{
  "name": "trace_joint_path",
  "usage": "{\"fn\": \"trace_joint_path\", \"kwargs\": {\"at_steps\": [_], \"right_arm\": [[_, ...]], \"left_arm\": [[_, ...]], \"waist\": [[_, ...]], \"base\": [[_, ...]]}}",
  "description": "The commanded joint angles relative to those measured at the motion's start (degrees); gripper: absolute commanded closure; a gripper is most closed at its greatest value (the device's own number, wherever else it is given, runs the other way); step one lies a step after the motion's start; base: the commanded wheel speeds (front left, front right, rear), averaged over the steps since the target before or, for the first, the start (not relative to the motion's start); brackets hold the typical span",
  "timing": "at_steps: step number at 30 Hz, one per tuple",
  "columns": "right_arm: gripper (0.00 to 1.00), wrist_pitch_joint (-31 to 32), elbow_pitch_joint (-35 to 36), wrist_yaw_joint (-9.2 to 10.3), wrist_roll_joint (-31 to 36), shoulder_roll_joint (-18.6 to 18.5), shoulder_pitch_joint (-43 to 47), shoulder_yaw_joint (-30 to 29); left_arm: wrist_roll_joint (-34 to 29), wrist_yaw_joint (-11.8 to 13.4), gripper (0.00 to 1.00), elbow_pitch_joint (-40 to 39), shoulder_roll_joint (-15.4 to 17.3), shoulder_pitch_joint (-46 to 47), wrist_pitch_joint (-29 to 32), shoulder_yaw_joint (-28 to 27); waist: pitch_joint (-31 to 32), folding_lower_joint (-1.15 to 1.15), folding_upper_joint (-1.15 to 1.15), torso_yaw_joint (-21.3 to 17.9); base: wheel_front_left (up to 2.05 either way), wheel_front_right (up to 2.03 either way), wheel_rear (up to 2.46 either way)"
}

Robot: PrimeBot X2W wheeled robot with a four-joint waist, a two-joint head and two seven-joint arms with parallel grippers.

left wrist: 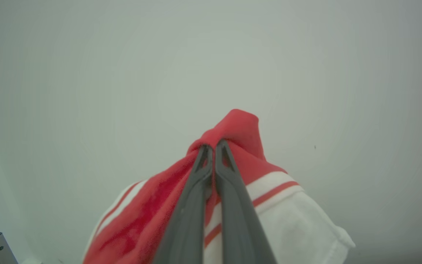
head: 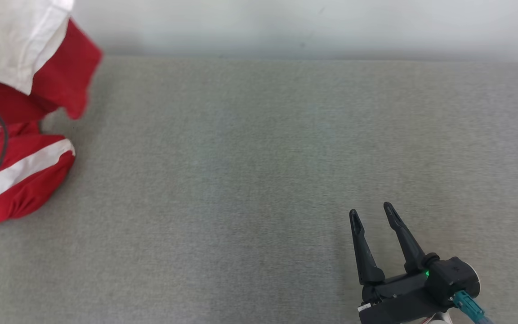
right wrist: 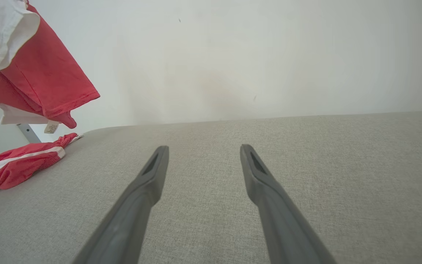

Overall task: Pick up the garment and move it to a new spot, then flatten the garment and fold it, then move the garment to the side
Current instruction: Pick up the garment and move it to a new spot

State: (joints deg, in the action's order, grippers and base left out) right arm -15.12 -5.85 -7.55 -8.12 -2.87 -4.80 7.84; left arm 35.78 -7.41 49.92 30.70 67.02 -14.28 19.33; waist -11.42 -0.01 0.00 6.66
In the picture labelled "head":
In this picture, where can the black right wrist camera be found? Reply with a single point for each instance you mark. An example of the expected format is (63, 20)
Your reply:
(452, 276)

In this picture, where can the red shorts with white stripe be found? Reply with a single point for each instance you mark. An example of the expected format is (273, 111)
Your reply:
(29, 189)

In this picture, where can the red Bulls basketball jersey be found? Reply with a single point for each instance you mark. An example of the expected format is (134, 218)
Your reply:
(56, 76)

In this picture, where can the grey fabric sofa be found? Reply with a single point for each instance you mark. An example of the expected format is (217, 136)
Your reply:
(250, 189)

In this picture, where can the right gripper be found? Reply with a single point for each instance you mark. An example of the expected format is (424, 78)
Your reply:
(398, 301)

